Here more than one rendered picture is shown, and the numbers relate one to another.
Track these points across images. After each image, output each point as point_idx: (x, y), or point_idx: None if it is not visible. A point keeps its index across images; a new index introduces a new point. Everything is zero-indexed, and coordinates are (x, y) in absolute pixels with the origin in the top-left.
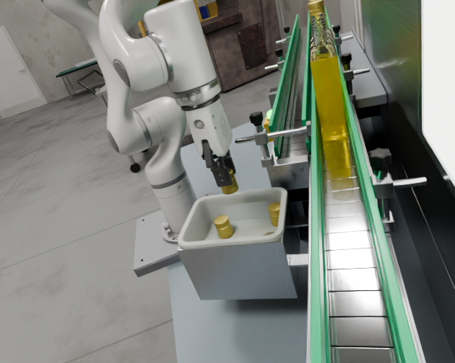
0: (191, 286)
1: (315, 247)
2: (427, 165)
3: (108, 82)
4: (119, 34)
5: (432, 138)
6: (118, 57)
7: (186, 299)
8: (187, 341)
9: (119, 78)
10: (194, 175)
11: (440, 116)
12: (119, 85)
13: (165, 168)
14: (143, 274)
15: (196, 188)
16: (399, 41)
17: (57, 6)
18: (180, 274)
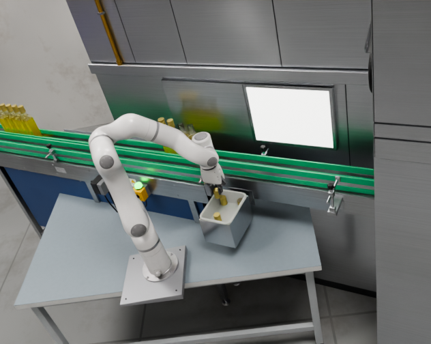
0: (209, 269)
1: (281, 168)
2: (246, 152)
3: (128, 197)
4: (208, 149)
5: (263, 138)
6: (213, 156)
7: (217, 271)
8: (242, 270)
9: (133, 191)
10: (90, 270)
11: (268, 132)
12: (134, 194)
13: (155, 231)
14: (183, 295)
15: (112, 268)
16: (228, 121)
17: (119, 166)
18: (196, 275)
